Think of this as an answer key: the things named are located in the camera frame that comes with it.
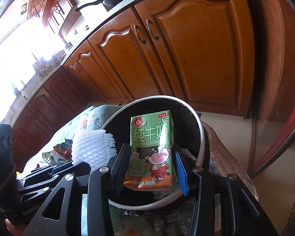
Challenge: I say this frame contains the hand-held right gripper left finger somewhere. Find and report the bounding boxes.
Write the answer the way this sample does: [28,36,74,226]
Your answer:
[22,143,131,236]

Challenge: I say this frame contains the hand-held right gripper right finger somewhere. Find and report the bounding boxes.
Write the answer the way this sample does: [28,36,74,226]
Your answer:
[173,144,279,236]

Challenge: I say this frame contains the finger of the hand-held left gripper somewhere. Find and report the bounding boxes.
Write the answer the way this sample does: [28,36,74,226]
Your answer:
[23,161,92,185]
[16,174,65,200]

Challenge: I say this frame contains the large white foam fruit net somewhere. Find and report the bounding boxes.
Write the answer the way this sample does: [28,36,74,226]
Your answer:
[71,130,117,168]

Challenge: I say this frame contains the green milk carton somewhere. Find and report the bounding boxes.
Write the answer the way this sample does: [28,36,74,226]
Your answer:
[124,110,179,193]

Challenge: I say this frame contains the white rimmed black bin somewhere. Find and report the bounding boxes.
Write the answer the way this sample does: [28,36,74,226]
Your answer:
[101,95,210,217]

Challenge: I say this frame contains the person's left hand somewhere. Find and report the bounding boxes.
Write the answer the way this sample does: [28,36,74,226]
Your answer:
[5,218,25,236]

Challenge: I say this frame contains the crumpled printed paper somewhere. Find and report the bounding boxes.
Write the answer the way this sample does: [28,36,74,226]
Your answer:
[41,150,73,166]

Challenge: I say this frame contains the red snack wrapper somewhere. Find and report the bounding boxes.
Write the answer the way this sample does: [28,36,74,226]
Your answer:
[53,140,73,154]

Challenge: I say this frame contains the foil covered stand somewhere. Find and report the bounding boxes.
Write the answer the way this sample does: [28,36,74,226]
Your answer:
[123,122,258,236]

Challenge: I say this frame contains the kitchen window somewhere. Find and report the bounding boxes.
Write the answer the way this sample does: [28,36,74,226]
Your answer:
[0,0,64,118]

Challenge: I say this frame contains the wooden lower cabinets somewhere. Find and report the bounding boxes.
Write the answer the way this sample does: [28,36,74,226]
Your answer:
[11,0,254,172]

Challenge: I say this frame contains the wooden cabinets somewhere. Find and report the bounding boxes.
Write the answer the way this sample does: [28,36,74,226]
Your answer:
[27,0,75,33]
[11,0,254,172]

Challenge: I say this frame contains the wooden upper cabinets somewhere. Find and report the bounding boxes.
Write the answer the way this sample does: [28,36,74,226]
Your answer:
[27,0,75,33]

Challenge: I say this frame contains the red wooden door frame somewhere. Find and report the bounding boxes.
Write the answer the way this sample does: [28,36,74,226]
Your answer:
[248,0,295,236]

